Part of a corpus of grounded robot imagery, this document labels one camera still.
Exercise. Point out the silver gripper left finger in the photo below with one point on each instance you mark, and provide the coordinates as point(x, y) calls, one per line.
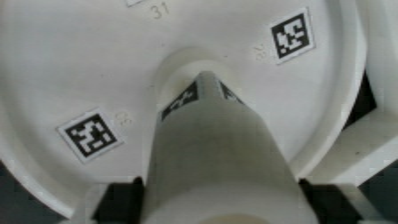
point(88, 206)

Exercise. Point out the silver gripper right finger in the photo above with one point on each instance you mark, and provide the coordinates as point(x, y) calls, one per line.
point(363, 213)

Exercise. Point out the white cylindrical table leg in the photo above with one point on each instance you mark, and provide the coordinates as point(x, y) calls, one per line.
point(219, 179)

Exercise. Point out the white round table top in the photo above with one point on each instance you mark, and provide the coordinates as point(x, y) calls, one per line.
point(100, 57)

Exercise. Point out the white right fence block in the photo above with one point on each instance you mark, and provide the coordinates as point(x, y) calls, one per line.
point(365, 149)

